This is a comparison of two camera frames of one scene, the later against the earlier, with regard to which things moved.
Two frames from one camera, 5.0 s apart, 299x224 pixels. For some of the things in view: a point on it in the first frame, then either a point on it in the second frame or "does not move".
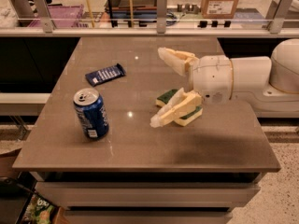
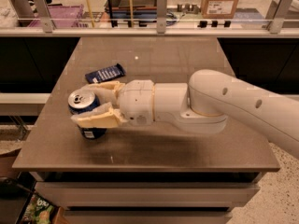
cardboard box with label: [220, 2] does not move
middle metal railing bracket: [162, 11] does not move
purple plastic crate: [64, 16] does not move
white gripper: [212, 78] to [136, 101]
